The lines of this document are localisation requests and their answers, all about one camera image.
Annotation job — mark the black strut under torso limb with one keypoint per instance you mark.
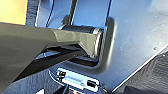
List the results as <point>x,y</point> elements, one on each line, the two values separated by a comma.
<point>50,61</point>

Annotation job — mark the thick grey torso limb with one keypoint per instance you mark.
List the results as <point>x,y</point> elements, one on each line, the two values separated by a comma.
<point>26,43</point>

